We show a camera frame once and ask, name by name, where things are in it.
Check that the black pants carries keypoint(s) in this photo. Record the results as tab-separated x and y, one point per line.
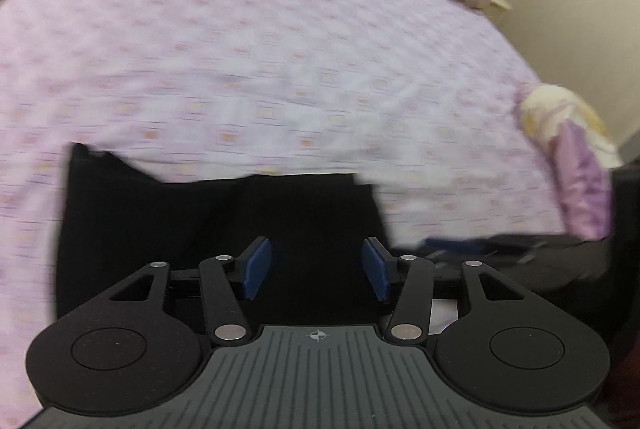
117	219

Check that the purple patterned bed sheet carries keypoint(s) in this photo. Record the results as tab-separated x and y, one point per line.
415	96

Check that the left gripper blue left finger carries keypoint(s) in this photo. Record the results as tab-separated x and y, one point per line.
241	275

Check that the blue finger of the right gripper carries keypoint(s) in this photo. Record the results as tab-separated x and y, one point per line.
466	246

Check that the purple floral pillow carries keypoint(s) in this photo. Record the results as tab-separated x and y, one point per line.
580	150

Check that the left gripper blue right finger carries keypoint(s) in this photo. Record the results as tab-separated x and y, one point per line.
382	266

